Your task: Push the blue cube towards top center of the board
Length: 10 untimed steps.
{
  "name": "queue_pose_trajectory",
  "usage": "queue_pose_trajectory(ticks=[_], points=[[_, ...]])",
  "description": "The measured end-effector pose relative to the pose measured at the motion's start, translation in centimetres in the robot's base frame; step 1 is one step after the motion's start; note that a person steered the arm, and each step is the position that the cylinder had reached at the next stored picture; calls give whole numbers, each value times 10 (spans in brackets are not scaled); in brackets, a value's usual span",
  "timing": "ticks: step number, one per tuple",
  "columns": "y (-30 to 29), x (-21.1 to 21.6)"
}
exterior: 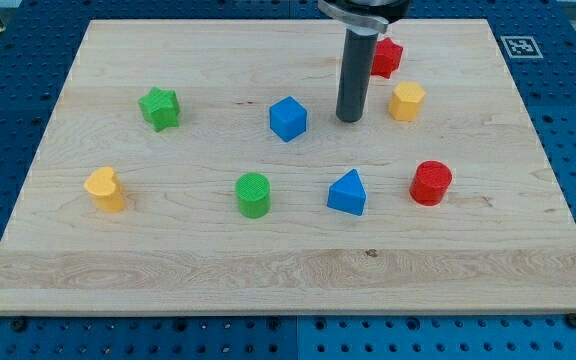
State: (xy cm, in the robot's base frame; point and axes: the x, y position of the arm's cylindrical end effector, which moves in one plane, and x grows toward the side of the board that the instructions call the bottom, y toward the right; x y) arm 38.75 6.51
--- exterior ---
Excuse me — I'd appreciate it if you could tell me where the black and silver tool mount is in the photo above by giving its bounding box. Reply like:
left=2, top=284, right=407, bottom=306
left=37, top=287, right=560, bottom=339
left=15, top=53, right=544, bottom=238
left=317, top=0, right=412, bottom=33

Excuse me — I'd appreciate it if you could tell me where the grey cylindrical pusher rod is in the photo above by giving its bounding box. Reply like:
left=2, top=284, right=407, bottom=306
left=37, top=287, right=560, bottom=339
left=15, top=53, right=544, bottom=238
left=336, top=27, right=378, bottom=123

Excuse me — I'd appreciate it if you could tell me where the blue cube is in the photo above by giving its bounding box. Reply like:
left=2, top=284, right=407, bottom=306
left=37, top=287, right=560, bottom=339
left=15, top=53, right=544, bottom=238
left=269, top=96, right=307, bottom=142

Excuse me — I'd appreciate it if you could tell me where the wooden board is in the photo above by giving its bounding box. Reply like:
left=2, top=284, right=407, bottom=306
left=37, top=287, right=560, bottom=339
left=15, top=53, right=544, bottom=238
left=0, top=19, right=576, bottom=317

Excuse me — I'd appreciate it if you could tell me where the red star block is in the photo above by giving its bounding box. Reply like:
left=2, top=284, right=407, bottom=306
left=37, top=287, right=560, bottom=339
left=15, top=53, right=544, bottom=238
left=371, top=38, right=404, bottom=79

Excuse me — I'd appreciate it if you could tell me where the yellow hexagon block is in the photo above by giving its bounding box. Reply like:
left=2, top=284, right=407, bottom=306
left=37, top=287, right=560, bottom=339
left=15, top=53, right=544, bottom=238
left=388, top=81, right=426, bottom=122

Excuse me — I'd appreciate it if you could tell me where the blue triangle block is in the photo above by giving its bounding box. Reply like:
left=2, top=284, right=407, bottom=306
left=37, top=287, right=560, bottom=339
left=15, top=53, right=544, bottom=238
left=327, top=169, right=367, bottom=216

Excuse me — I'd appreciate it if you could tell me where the red cylinder block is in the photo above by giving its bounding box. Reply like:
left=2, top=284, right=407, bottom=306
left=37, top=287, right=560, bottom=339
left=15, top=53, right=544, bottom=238
left=409, top=160, right=453, bottom=206

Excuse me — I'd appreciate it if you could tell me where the white fiducial marker tag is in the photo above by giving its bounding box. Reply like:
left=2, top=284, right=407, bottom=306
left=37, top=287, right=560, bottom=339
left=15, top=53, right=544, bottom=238
left=500, top=35, right=543, bottom=59

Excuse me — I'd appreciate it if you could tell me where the green cylinder block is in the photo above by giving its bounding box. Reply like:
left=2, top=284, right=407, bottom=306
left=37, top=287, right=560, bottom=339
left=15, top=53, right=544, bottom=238
left=235, top=172, right=271, bottom=219

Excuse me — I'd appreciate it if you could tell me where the green star block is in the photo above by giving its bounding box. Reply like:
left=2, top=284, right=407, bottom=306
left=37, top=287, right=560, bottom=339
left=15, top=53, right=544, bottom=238
left=138, top=87, right=181, bottom=132

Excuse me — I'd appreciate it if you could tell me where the yellow heart block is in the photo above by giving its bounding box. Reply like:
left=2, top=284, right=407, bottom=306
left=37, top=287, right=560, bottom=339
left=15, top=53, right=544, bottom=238
left=84, top=166, right=125, bottom=213

